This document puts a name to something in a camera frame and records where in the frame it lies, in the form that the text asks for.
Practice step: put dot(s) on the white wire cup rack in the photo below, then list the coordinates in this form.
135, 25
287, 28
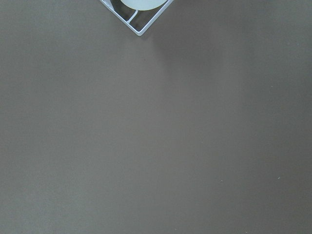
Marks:
138, 21

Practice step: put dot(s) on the pale white-green cup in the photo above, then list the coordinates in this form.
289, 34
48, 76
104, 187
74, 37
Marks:
143, 5

